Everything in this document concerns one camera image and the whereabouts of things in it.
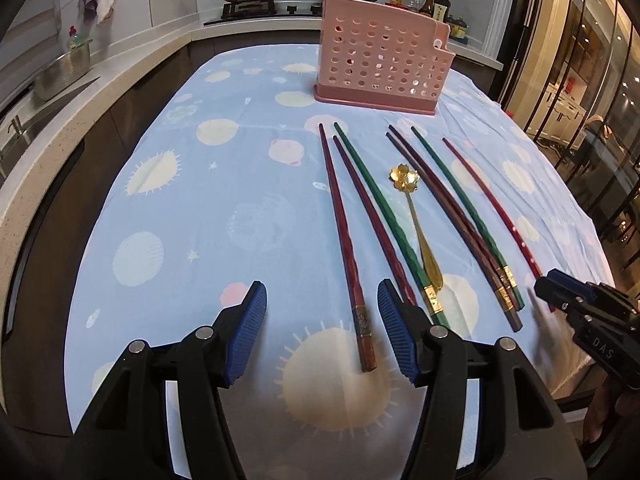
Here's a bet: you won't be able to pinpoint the glass sliding door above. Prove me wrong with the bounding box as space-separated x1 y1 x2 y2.
500 0 640 261

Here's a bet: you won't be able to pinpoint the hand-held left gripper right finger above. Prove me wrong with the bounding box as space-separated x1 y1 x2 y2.
377 279 583 480

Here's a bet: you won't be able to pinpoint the blue printed tablecloth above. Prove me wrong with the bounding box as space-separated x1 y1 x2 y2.
64 42 618 480

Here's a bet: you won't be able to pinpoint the green chopstick gold band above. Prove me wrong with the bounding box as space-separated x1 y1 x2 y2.
333 122 451 328
411 126 523 311

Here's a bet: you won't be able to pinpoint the dark red chopstick brown end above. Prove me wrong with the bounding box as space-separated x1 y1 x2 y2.
318 123 377 372

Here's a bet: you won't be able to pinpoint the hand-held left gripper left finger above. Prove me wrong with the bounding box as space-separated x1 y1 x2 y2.
65 280 268 480

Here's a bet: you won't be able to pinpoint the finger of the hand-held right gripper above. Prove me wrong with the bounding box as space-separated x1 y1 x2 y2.
546 269 601 295
534 278 583 318

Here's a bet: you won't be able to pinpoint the steel pot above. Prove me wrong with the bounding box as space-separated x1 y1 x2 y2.
32 39 94 102

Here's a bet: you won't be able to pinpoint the dark brown chopstick gold band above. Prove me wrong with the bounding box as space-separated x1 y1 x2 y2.
386 132 522 333
389 126 518 311

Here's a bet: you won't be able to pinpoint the pink perforated utensil basket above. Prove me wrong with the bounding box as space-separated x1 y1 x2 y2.
313 0 456 116

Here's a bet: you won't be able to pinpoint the chrome faucet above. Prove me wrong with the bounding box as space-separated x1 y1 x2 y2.
0 114 26 171

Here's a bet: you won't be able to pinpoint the gold flower spoon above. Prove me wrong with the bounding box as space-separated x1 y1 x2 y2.
389 163 445 292

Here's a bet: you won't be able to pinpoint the person's right hand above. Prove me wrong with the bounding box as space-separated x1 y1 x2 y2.
585 375 640 456

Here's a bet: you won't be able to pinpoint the teal seasoning jars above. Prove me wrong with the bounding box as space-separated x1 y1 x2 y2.
447 15 471 41

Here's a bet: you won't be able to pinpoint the black gas stove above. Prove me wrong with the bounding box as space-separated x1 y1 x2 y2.
202 0 326 27

